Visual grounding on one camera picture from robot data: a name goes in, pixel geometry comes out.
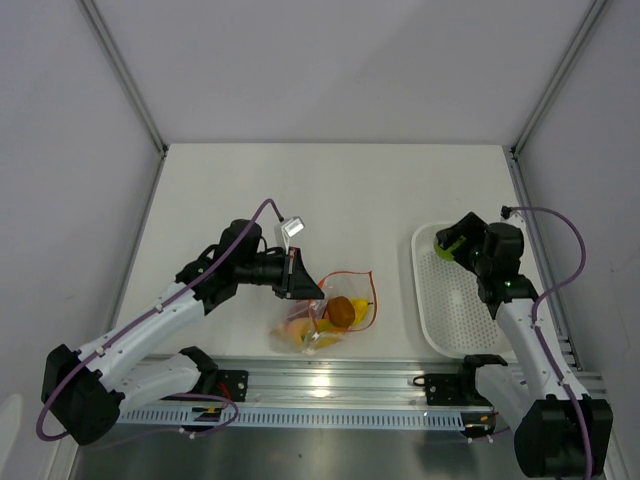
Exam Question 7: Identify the clear orange zip top bag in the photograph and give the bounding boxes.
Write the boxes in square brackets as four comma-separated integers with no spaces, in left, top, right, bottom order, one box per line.
[269,270,378,355]

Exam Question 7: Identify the green apple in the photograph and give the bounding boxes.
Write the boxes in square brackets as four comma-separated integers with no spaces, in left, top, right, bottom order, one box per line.
[433,236,466,262]

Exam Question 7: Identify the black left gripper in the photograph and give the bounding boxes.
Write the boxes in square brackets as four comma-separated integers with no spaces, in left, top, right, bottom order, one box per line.
[235,246,324,300]

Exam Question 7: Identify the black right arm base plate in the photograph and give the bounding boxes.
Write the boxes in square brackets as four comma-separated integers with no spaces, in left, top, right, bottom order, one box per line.
[412,373,491,407]

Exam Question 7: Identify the aluminium frame post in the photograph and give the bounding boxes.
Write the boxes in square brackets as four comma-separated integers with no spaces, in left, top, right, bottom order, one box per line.
[77,0,167,154]
[509,0,614,154]

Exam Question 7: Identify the brown kiwi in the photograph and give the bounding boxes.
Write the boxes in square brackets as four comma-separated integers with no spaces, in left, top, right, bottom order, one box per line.
[326,296,354,328]

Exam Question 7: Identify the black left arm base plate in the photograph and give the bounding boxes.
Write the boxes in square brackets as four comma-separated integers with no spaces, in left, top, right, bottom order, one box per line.
[197,370,249,402]

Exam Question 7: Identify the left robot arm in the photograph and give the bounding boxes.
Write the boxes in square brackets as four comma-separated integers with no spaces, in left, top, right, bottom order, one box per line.
[36,217,324,446]

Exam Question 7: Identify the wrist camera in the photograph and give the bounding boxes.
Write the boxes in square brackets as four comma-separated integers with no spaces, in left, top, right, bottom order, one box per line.
[500,206,526,225]
[274,216,305,251]

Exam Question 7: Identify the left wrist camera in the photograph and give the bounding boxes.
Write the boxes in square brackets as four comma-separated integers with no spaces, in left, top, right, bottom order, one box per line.
[274,216,305,251]

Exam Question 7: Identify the small yellow orange fruit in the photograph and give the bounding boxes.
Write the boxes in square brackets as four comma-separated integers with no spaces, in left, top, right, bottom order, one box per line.
[307,319,343,350]

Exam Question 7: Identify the left aluminium frame post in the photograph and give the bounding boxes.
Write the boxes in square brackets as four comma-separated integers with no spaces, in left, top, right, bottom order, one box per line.
[77,0,167,154]

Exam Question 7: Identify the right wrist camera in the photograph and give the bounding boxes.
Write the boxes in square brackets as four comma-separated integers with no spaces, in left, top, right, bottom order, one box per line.
[500,206,526,225]

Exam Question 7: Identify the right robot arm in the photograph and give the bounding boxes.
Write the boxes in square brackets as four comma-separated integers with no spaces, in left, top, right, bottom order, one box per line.
[434,207,613,479]

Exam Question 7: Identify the right aluminium frame post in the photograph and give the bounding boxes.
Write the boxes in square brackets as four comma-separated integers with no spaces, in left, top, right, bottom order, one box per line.
[509,0,614,154]

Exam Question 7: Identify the white perforated plastic basket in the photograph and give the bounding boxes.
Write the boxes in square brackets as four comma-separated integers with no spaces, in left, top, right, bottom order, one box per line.
[411,223,515,362]

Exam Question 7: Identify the white slotted cable duct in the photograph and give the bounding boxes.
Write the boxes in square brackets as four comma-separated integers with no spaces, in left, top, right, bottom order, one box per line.
[118,405,465,431]

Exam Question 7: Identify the aluminium front rail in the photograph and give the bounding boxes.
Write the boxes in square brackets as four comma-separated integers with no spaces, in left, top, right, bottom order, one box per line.
[134,357,614,414]

